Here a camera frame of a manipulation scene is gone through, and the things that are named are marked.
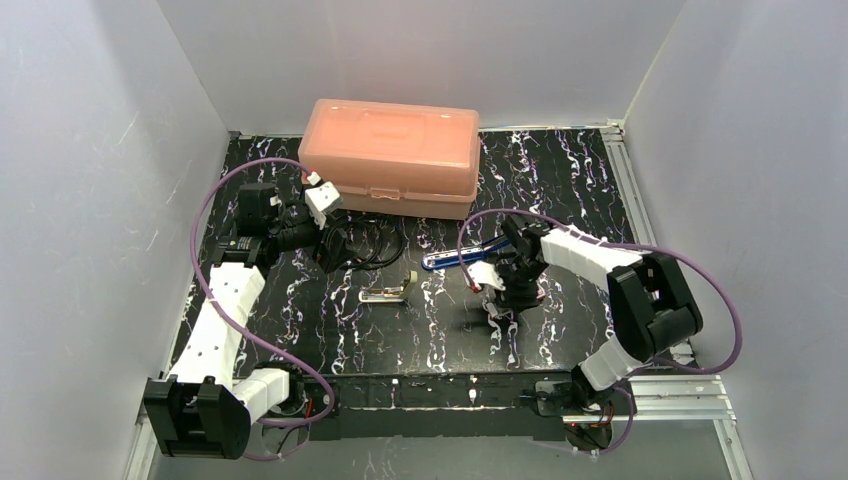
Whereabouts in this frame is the aluminium front frame rail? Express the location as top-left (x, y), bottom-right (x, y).
top-left (137, 376), bottom-right (737, 425)

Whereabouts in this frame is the black marble pattern mat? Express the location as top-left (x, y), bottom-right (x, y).
top-left (248, 129), bottom-right (634, 376)

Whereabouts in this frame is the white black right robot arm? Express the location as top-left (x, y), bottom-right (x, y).
top-left (485, 216), bottom-right (703, 401)

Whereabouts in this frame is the coiled black usb cable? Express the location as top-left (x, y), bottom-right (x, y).
top-left (327, 213), bottom-right (407, 272)

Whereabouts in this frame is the red white staple box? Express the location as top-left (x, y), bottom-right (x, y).
top-left (536, 273), bottom-right (551, 302)

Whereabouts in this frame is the aluminium right frame rail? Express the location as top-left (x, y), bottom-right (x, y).
top-left (600, 120), bottom-right (656, 245)

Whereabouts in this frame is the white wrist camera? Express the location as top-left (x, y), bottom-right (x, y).
top-left (304, 172), bottom-right (343, 230)
top-left (467, 261), bottom-right (506, 292)

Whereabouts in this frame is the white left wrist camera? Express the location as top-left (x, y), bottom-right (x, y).
top-left (304, 172), bottom-right (343, 230)

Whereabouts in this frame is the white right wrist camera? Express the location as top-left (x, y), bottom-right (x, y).
top-left (467, 261), bottom-right (506, 292)

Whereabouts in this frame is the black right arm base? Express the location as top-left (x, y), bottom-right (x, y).
top-left (530, 379), bottom-right (630, 419)

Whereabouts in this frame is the pink translucent plastic storage box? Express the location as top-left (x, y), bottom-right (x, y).
top-left (298, 99), bottom-right (481, 220)

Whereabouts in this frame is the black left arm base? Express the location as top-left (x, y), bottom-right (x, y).
top-left (242, 378), bottom-right (342, 420)

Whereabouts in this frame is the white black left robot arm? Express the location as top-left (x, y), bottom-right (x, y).
top-left (143, 181), bottom-right (342, 459)

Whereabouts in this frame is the aluminium frame rail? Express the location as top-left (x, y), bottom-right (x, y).
top-left (600, 120), bottom-right (656, 245)
top-left (137, 376), bottom-right (737, 425)

